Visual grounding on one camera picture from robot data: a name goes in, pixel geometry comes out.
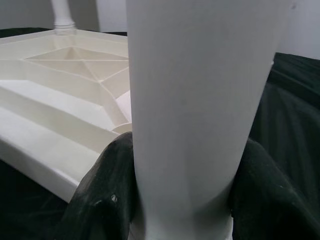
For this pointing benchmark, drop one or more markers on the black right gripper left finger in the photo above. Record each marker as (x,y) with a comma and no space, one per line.
(100,200)

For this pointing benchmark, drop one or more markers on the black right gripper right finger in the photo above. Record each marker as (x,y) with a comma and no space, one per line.
(280,200)

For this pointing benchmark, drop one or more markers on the white plastic table top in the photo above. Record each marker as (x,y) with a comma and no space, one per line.
(50,112)

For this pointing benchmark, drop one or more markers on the white plastic table leg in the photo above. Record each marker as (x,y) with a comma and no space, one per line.
(200,100)
(62,15)

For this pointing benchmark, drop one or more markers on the black cloth table cover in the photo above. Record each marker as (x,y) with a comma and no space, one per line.
(295,112)

